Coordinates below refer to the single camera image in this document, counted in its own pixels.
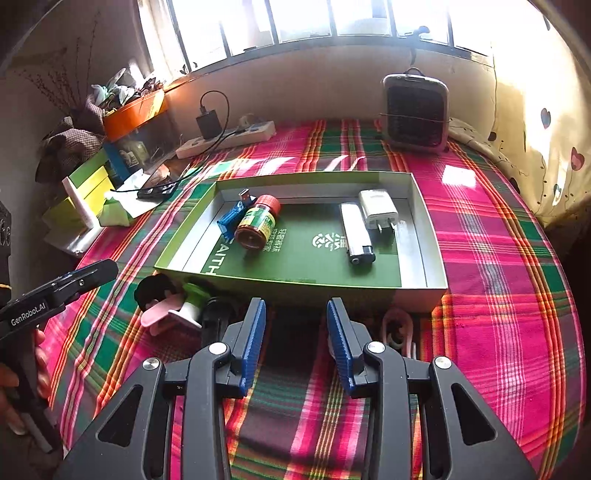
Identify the small portable air cooler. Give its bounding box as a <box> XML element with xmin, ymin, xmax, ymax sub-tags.
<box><xmin>381</xmin><ymin>74</ymin><xmax>450</xmax><ymax>151</ymax></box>

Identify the pink and grey clip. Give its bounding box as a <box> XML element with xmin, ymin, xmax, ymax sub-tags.
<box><xmin>382</xmin><ymin>308</ymin><xmax>416</xmax><ymax>358</ymax></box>

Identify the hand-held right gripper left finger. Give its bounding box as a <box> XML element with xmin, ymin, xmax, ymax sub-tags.
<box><xmin>55</xmin><ymin>298</ymin><xmax>267</xmax><ymax>480</ymax></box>

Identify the blue transparent usb tester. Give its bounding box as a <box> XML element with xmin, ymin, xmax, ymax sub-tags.
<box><xmin>217</xmin><ymin>189</ymin><xmax>256</xmax><ymax>241</ymax></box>

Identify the black window handle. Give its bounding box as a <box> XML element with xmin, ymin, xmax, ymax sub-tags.
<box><xmin>406</xmin><ymin>25</ymin><xmax>430</xmax><ymax>70</ymax></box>

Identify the window with dark frame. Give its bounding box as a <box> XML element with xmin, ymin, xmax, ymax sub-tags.
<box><xmin>139</xmin><ymin>0</ymin><xmax>497</xmax><ymax>79</ymax></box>

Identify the pink oval plastic case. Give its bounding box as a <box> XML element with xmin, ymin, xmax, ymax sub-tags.
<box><xmin>141</xmin><ymin>295</ymin><xmax>185</xmax><ymax>337</ymax></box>

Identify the white lighter black base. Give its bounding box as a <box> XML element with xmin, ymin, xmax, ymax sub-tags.
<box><xmin>341</xmin><ymin>202</ymin><xmax>376</xmax><ymax>267</ymax></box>

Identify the cream curtain with hearts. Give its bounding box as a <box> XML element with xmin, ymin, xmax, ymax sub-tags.
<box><xmin>448</xmin><ymin>0</ymin><xmax>591</xmax><ymax>227</ymax></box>

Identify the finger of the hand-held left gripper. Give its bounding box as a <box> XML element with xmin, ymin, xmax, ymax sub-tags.
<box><xmin>52</xmin><ymin>270</ymin><xmax>93</xmax><ymax>288</ymax></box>
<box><xmin>46</xmin><ymin>259</ymin><xmax>118</xmax><ymax>308</ymax></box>

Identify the orange storage box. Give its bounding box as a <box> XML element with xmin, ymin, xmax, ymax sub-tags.
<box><xmin>102</xmin><ymin>89</ymin><xmax>169</xmax><ymax>143</ymax></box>

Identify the white tube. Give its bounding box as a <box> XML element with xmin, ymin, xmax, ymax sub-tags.
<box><xmin>62</xmin><ymin>178</ymin><xmax>93</xmax><ymax>230</ymax></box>

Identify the black power adapter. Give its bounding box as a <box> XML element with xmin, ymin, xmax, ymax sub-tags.
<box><xmin>196</xmin><ymin>109</ymin><xmax>222</xmax><ymax>139</ymax></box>

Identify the white paper sheet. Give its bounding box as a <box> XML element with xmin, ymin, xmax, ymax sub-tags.
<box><xmin>106</xmin><ymin>168</ymin><xmax>158</xmax><ymax>217</ymax></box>

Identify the pile of grey clutter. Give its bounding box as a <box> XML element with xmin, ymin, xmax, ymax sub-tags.
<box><xmin>90</xmin><ymin>67</ymin><xmax>162</xmax><ymax>112</ymax></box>

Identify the white wall charger plug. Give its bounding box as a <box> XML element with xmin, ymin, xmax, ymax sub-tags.
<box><xmin>359</xmin><ymin>189</ymin><xmax>399</xmax><ymax>234</ymax></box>

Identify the black rectangular battery case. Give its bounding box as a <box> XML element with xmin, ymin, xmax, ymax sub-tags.
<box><xmin>202</xmin><ymin>298</ymin><xmax>234</xmax><ymax>354</ymax></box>

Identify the pink green plaid blanket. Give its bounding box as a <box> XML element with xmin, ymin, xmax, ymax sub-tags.
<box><xmin>39</xmin><ymin>117</ymin><xmax>580</xmax><ymax>480</ymax></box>

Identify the brown bottle red cap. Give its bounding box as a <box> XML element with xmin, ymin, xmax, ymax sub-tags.
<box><xmin>234</xmin><ymin>195</ymin><xmax>281</xmax><ymax>250</ymax></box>

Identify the white power strip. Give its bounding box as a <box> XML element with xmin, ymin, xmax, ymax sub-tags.
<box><xmin>175</xmin><ymin>120</ymin><xmax>276</xmax><ymax>159</ymax></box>

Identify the brown checked cloth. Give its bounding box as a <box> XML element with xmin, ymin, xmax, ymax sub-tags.
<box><xmin>37</xmin><ymin>99</ymin><xmax>107</xmax><ymax>181</ymax></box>

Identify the black smartphone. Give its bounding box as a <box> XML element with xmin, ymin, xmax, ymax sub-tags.
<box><xmin>137</xmin><ymin>182</ymin><xmax>176</xmax><ymax>200</ymax></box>

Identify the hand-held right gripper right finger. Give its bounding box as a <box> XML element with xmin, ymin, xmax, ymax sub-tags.
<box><xmin>326</xmin><ymin>298</ymin><xmax>539</xmax><ymax>480</ymax></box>

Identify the blue carton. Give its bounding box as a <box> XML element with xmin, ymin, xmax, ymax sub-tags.
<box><xmin>104</xmin><ymin>138</ymin><xmax>130</xmax><ymax>185</ymax></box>

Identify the black round plastic case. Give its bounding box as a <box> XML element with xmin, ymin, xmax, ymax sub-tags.
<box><xmin>134</xmin><ymin>274</ymin><xmax>175</xmax><ymax>312</ymax></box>

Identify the person's left hand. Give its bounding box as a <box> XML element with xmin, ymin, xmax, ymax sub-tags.
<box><xmin>0</xmin><ymin>329</ymin><xmax>52</xmax><ymax>437</ymax></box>

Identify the green cloth pouch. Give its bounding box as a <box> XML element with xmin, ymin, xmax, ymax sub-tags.
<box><xmin>99</xmin><ymin>189</ymin><xmax>148</xmax><ymax>228</ymax></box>

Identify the black charging cable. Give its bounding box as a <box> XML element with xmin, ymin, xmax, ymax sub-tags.
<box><xmin>139</xmin><ymin>90</ymin><xmax>245</xmax><ymax>197</ymax></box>

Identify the yellow green cardboard box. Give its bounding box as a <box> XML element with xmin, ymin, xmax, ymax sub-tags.
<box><xmin>44</xmin><ymin>150</ymin><xmax>116</xmax><ymax>232</ymax></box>

